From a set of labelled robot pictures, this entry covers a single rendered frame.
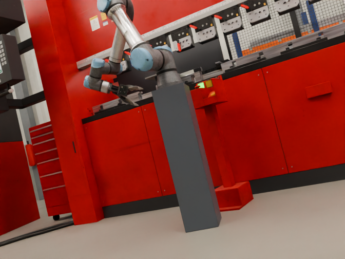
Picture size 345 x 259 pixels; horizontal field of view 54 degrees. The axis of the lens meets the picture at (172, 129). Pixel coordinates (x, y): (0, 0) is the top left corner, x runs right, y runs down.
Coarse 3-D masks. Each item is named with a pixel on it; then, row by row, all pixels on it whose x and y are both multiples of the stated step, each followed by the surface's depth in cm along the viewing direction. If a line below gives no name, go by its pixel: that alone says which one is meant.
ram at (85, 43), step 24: (72, 0) 306; (96, 0) 296; (144, 0) 276; (168, 0) 268; (192, 0) 260; (216, 0) 252; (240, 0) 245; (72, 24) 307; (144, 24) 278; (192, 24) 265; (96, 48) 298
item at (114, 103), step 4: (136, 92) 286; (140, 92) 286; (128, 96) 289; (132, 96) 287; (136, 96) 286; (140, 96) 288; (112, 100) 296; (116, 100) 294; (120, 100) 296; (132, 100) 287; (136, 100) 286; (100, 104) 301; (104, 104) 299; (108, 104) 298; (112, 104) 296; (116, 104) 294; (92, 108) 305; (96, 108) 303; (100, 108) 301; (104, 108) 300
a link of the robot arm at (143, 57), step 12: (108, 0) 185; (120, 0) 189; (108, 12) 187; (120, 12) 186; (120, 24) 184; (132, 24) 185; (132, 36) 181; (132, 48) 179; (144, 48) 176; (132, 60) 178; (144, 60) 174; (156, 60) 178
